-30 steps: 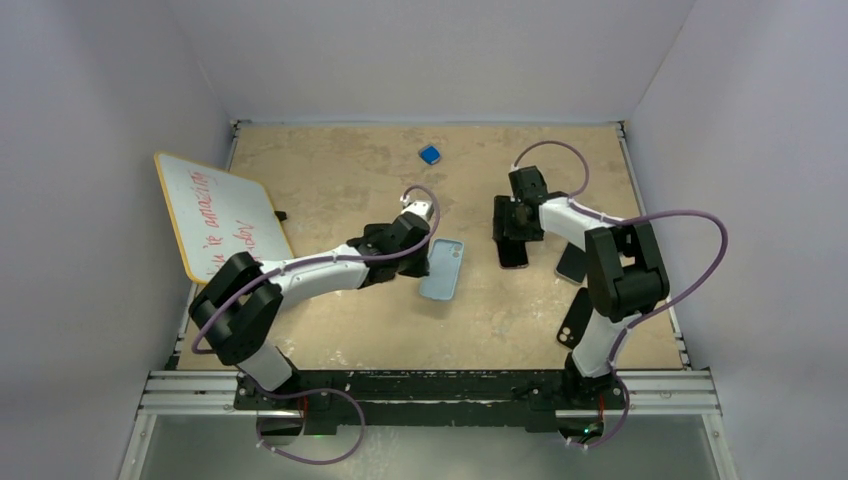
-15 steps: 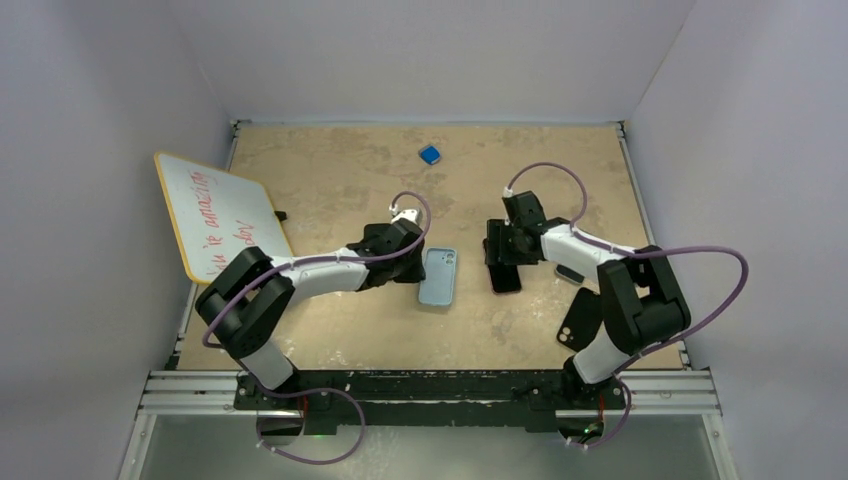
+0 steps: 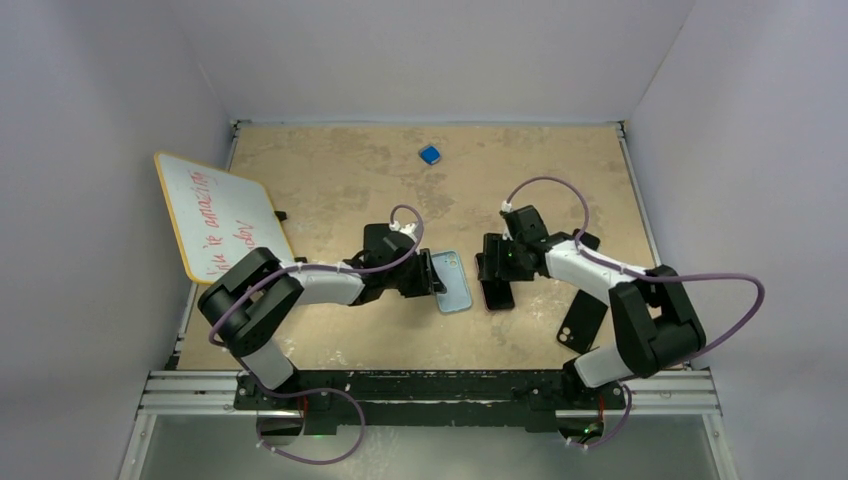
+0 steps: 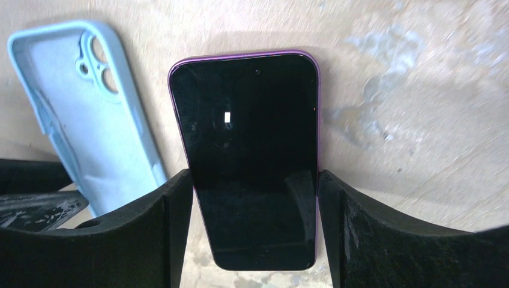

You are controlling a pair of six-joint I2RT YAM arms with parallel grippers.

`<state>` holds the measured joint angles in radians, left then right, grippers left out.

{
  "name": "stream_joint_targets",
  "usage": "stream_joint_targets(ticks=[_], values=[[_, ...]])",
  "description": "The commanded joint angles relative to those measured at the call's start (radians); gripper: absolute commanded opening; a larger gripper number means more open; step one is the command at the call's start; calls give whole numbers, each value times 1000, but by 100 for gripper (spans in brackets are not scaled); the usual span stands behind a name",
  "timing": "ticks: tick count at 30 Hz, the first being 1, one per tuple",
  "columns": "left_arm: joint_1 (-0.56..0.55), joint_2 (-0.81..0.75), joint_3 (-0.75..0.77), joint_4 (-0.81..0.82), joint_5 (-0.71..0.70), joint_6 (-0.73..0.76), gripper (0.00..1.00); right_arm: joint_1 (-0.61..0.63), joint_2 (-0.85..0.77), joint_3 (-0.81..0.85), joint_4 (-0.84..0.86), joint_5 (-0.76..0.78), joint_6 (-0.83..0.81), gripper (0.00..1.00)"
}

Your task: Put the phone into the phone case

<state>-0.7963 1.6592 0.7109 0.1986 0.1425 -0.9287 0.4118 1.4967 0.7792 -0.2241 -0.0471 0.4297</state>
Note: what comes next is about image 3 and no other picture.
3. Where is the white whiteboard yellow frame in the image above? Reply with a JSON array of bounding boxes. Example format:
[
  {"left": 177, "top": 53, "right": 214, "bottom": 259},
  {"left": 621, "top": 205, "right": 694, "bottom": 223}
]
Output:
[{"left": 154, "top": 152, "right": 294, "bottom": 285}]

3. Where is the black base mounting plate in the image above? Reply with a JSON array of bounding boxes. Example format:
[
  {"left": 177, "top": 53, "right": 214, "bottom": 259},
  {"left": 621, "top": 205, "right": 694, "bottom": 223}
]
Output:
[{"left": 234, "top": 369, "right": 626, "bottom": 435}]

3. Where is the black phone case edge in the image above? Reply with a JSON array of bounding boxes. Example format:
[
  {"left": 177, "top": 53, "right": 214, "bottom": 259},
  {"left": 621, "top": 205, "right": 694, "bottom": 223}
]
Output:
[{"left": 557, "top": 290, "right": 608, "bottom": 354}]

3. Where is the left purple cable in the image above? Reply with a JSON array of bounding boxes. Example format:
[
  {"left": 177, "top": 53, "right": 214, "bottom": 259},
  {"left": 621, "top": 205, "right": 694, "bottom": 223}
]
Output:
[{"left": 207, "top": 203, "right": 425, "bottom": 465}]

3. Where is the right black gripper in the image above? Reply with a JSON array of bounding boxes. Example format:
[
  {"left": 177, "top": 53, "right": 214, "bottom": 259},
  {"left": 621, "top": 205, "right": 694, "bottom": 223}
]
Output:
[{"left": 480, "top": 233, "right": 534, "bottom": 282}]

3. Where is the black phone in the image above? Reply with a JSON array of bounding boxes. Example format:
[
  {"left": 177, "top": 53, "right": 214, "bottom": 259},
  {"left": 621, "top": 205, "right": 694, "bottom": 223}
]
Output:
[
  {"left": 573, "top": 229, "right": 601, "bottom": 251},
  {"left": 480, "top": 280, "right": 515, "bottom": 312}
]

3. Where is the aluminium frame rail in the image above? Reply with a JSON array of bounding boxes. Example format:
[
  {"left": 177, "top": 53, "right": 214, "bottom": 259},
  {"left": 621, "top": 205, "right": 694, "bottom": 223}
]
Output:
[{"left": 119, "top": 370, "right": 739, "bottom": 479}]

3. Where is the light blue phone case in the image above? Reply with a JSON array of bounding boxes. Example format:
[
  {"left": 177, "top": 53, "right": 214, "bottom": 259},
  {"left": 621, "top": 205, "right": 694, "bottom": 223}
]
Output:
[{"left": 433, "top": 250, "right": 472, "bottom": 314}]

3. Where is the blue eraser block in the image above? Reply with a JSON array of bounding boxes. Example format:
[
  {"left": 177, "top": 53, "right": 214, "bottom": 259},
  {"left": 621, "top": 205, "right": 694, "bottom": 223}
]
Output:
[{"left": 418, "top": 145, "right": 442, "bottom": 165}]

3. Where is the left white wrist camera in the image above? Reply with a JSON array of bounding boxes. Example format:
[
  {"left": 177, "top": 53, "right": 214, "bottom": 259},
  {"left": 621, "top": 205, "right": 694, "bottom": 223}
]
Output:
[{"left": 389, "top": 221, "right": 421, "bottom": 241}]

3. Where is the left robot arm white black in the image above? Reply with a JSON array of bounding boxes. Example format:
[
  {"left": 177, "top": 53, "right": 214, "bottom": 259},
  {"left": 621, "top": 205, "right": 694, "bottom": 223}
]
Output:
[{"left": 197, "top": 223, "right": 447, "bottom": 409}]

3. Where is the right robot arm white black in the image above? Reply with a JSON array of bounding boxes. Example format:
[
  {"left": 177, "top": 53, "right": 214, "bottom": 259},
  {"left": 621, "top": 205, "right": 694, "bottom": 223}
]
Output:
[{"left": 476, "top": 205, "right": 706, "bottom": 407}]

